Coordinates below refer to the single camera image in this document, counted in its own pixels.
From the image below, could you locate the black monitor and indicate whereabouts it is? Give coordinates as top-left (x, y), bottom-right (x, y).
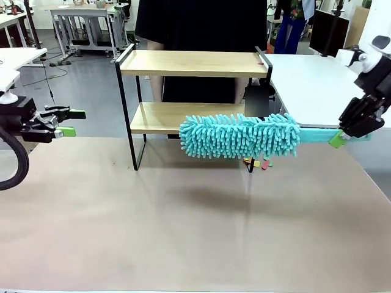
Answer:
top-left (309, 9), bottom-right (349, 59)

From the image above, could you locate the tan cardboard board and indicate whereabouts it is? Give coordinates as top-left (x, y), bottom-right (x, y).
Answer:
top-left (348, 5), bottom-right (370, 51)

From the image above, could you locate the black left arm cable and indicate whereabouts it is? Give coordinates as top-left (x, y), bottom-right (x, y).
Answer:
top-left (0, 126), bottom-right (30, 192)

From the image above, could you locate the black stand pole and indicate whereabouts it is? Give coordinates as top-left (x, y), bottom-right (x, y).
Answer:
top-left (23, 0), bottom-right (42, 49)

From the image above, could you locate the person's right forearm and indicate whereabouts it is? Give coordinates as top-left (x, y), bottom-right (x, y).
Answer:
top-left (147, 41), bottom-right (166, 102)

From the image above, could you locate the small white table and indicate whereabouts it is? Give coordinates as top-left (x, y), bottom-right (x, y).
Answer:
top-left (0, 48), bottom-right (48, 74)

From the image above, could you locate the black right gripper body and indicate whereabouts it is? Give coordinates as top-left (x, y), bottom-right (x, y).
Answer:
top-left (354, 56), bottom-right (391, 106)

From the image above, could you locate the two-tier wooden shelf black frame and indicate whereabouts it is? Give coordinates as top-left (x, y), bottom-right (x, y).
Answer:
top-left (114, 43), bottom-right (273, 173)

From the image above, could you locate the grey metal workbench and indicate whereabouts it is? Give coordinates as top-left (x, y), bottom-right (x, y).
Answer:
top-left (50, 7), bottom-right (129, 59)

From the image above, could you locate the black office chair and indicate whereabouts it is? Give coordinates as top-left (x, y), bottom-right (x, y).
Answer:
top-left (244, 78), bottom-right (276, 118)

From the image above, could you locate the red tool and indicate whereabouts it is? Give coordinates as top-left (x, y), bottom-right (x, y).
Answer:
top-left (7, 1), bottom-right (27, 15)

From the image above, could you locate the teal microfiber duster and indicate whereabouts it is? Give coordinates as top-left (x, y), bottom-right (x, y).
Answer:
top-left (178, 112), bottom-right (373, 160)

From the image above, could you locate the person torso black shirt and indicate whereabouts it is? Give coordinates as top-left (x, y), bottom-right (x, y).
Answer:
top-left (134, 0), bottom-right (269, 140)

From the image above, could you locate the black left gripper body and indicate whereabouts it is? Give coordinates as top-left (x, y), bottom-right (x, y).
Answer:
top-left (0, 97), bottom-right (56, 143)

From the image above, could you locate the large white curved table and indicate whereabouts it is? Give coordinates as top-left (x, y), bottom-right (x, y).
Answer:
top-left (263, 54), bottom-right (391, 142)

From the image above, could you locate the person in blue trousers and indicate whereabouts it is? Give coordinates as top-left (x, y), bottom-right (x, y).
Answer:
top-left (273, 0), bottom-right (315, 55)

